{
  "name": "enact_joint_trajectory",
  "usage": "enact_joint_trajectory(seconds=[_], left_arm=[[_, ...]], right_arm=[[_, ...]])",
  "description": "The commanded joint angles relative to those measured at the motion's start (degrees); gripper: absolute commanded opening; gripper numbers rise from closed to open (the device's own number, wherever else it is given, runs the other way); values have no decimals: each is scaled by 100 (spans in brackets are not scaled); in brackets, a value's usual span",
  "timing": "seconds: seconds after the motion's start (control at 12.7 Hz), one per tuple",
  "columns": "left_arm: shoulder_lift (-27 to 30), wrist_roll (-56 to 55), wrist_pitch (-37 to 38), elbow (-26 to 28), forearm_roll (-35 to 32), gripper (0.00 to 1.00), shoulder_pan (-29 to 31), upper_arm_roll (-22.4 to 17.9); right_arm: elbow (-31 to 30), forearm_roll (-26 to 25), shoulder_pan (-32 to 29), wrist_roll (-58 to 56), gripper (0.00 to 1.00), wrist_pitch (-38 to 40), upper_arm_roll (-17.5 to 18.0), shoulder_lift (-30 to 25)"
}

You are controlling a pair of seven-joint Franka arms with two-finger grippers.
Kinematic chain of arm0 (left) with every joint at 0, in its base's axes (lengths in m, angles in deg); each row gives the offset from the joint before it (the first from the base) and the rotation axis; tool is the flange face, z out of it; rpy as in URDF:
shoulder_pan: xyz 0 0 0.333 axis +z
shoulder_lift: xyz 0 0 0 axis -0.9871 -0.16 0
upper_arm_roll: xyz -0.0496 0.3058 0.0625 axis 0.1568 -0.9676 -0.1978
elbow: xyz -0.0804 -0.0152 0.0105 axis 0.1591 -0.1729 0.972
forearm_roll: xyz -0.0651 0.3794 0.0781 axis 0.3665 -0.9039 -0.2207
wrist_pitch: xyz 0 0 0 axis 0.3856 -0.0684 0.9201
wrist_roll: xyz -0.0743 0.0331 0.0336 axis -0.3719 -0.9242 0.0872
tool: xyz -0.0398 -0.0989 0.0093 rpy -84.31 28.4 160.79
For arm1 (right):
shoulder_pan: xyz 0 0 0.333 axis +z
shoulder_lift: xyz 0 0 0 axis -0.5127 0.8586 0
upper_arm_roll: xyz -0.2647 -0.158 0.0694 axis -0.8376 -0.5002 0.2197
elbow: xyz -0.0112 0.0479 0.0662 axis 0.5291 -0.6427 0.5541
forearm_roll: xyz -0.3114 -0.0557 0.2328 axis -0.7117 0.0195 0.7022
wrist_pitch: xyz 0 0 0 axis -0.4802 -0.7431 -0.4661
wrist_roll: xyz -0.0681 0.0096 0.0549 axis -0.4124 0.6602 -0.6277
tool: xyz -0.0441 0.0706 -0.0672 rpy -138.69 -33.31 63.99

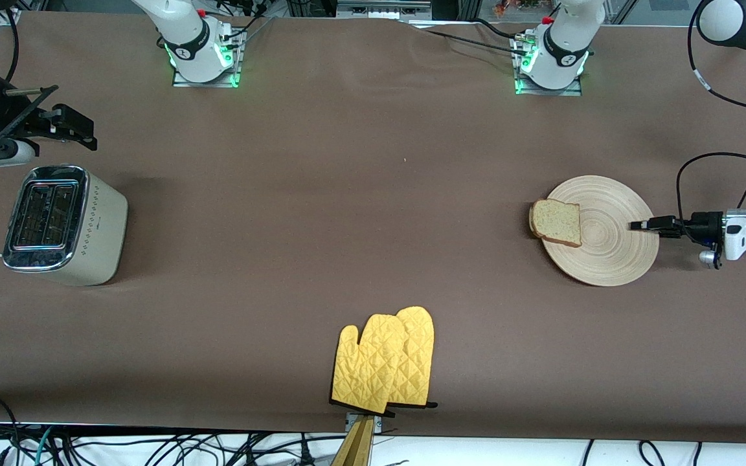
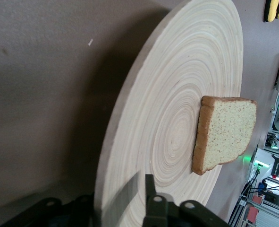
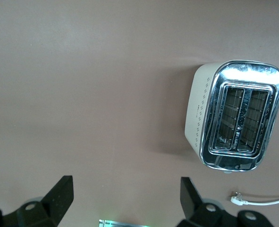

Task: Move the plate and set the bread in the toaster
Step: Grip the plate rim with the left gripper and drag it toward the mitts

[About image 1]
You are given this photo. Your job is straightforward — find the teal cable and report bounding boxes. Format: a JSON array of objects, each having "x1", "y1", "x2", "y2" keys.
[{"x1": 35, "y1": 426, "x2": 55, "y2": 466}]

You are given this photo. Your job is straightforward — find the yellow quilted oven mitt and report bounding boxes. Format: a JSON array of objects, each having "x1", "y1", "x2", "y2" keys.
[
  {"x1": 330, "y1": 314, "x2": 407, "y2": 415},
  {"x1": 389, "y1": 306, "x2": 438, "y2": 410}
]

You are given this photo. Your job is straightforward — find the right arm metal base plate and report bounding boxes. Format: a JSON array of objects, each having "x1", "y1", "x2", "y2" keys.
[{"x1": 171, "y1": 26, "x2": 245, "y2": 89}]

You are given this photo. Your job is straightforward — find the small metal bracket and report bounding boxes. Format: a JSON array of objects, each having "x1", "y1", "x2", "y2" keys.
[{"x1": 345, "y1": 412, "x2": 383, "y2": 434}]

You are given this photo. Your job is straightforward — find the black cable to base plate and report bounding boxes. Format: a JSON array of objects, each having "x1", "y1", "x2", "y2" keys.
[{"x1": 399, "y1": 18, "x2": 529, "y2": 56}]

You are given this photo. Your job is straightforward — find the cream and chrome toaster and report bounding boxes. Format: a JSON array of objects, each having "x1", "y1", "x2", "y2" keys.
[{"x1": 2, "y1": 164, "x2": 129, "y2": 287}]

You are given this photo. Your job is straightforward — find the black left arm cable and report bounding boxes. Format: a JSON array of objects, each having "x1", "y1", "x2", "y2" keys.
[{"x1": 675, "y1": 0, "x2": 746, "y2": 224}]

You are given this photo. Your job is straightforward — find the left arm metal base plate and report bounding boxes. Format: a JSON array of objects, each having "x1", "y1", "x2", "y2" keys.
[{"x1": 514, "y1": 36, "x2": 584, "y2": 96}]

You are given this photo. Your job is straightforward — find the brown table cover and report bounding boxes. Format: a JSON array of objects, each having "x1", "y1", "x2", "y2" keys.
[{"x1": 0, "y1": 10, "x2": 746, "y2": 444}]

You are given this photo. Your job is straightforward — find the slice of brown bread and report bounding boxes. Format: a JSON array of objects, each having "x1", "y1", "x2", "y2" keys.
[{"x1": 529, "y1": 199, "x2": 583, "y2": 248}]

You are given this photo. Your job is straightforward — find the round wooden plate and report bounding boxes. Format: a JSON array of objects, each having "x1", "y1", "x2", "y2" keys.
[{"x1": 541, "y1": 175, "x2": 661, "y2": 287}]

